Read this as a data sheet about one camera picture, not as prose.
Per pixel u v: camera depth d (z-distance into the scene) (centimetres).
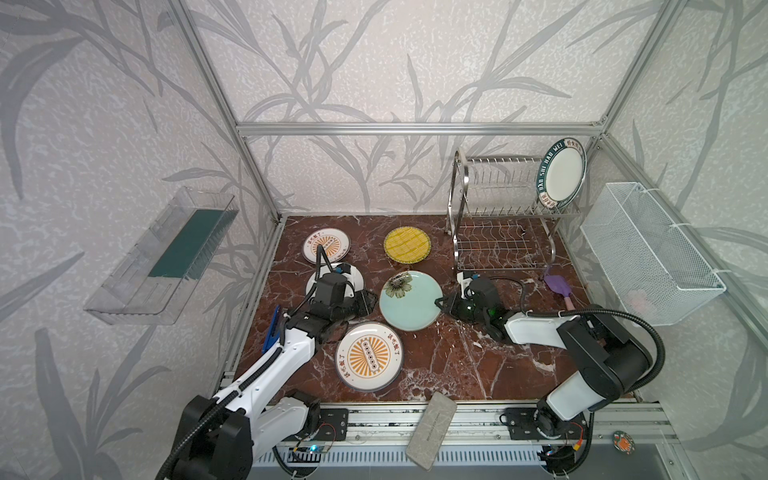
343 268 76
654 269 64
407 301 91
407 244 112
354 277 77
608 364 45
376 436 72
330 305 63
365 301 72
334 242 112
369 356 85
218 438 39
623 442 71
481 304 72
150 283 64
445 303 88
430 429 70
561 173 85
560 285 99
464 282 85
